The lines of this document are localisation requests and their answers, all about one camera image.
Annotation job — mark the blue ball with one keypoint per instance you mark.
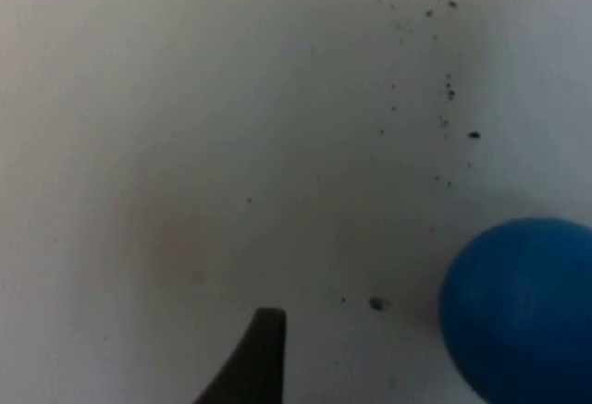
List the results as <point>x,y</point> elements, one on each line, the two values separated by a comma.
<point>522,311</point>

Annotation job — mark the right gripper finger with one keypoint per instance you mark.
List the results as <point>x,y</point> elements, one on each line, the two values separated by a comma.
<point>259,367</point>

